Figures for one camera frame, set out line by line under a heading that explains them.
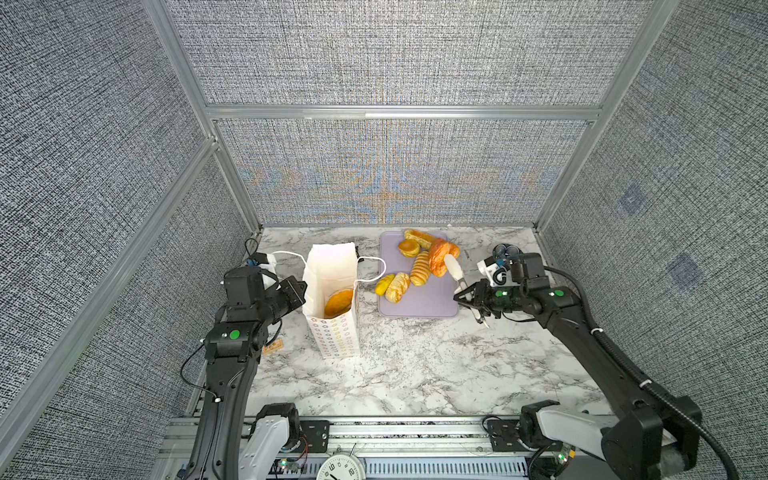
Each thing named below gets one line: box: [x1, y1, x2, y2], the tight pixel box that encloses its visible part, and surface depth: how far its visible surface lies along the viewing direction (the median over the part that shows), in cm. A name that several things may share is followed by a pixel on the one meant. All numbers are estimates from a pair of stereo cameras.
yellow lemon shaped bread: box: [375, 274, 395, 297], surface depth 96 cm
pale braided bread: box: [385, 272, 411, 304], surface depth 97 cm
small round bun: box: [398, 238, 420, 258], surface depth 109 cm
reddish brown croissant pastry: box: [429, 238, 460, 278], surface depth 85 cm
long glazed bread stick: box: [404, 229, 437, 248], surface depth 113 cm
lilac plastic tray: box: [378, 231, 459, 318], surface depth 100 cm
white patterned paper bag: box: [302, 242, 361, 359], surface depth 79 cm
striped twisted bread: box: [410, 250, 430, 287], surface depth 102 cm
